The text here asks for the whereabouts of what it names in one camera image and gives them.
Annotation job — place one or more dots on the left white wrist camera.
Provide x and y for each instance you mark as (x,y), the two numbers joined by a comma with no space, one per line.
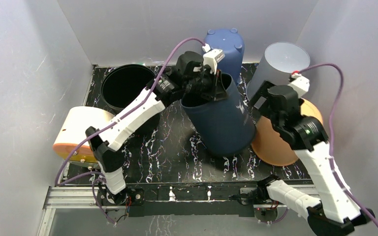
(212,58)

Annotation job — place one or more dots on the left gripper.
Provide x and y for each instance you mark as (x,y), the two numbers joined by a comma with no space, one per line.
(216,91)

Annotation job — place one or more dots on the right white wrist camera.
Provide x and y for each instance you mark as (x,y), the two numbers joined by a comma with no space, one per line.
(299,83)

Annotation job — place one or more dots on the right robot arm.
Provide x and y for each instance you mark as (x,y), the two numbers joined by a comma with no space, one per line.
(333,212)

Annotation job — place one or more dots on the blue bucket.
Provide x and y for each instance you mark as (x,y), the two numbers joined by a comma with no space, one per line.
(233,46)

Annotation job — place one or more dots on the white orange lying container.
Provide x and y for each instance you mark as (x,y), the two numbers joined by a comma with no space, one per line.
(73,129)

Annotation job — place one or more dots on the black bucket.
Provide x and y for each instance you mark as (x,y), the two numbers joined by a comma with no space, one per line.
(122,85)

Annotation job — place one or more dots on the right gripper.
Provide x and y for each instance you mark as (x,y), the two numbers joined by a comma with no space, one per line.
(260,95)

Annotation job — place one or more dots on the aluminium frame rail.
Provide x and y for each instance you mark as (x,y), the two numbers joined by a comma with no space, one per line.
(155,199)

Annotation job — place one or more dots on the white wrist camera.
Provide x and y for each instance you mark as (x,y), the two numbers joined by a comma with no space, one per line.
(299,83)
(212,58)

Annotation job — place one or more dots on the orange bucket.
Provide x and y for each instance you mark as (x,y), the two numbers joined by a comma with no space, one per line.
(273,143)

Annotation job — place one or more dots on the grey white bucket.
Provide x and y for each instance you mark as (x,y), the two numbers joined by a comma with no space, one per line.
(280,59)

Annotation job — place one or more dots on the dark navy bucket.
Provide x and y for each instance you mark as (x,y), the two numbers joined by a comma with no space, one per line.
(225,126)

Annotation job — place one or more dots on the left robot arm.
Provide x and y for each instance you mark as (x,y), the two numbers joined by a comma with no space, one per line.
(158,94)

